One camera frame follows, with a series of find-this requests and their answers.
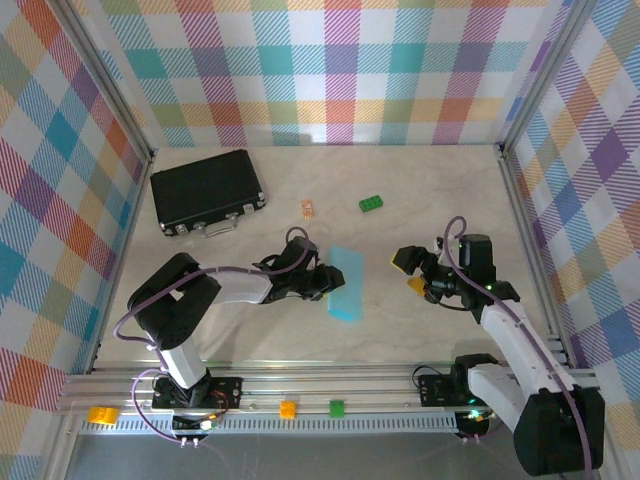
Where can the light blue paper sheet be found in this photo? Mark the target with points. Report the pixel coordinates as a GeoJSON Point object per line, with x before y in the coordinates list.
{"type": "Point", "coordinates": [347, 285]}

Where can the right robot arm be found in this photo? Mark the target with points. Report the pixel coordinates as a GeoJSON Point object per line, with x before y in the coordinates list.
{"type": "Point", "coordinates": [520, 340]}

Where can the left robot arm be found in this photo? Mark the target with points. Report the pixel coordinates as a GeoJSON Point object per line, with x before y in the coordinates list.
{"type": "Point", "coordinates": [172, 330]}

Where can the green toy brick square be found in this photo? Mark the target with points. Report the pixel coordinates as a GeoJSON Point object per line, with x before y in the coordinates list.
{"type": "Point", "coordinates": [336, 408]}

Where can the green toy brick long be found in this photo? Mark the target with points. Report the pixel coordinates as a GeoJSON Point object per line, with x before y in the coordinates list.
{"type": "Point", "coordinates": [371, 203]}

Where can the small orange connector piece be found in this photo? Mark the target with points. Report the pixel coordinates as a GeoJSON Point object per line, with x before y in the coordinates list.
{"type": "Point", "coordinates": [307, 209]}

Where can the orange toy brick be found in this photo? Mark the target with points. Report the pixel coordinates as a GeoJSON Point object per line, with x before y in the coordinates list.
{"type": "Point", "coordinates": [288, 409]}

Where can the black carrying case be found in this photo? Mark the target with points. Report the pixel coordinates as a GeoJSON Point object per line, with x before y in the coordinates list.
{"type": "Point", "coordinates": [207, 192]}

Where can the small circuit board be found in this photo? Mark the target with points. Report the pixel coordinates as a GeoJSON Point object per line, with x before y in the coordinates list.
{"type": "Point", "coordinates": [207, 425]}
{"type": "Point", "coordinates": [475, 417]}

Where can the yellow toy brick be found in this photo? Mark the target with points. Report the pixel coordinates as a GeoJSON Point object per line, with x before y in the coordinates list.
{"type": "Point", "coordinates": [103, 415]}

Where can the aluminium side rail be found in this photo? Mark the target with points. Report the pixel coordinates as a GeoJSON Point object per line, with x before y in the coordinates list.
{"type": "Point", "coordinates": [530, 250]}
{"type": "Point", "coordinates": [122, 260]}

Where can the wide aluminium base rail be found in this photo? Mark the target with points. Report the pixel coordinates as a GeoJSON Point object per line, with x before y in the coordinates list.
{"type": "Point", "coordinates": [310, 385]}

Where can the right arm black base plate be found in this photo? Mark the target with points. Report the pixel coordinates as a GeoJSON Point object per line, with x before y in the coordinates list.
{"type": "Point", "coordinates": [435, 390]}

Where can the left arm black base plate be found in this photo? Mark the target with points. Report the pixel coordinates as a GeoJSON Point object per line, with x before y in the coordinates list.
{"type": "Point", "coordinates": [227, 392]}

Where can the aluminium frame post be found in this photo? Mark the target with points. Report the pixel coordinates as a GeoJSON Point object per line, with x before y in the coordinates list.
{"type": "Point", "coordinates": [107, 80]}
{"type": "Point", "coordinates": [545, 80]}

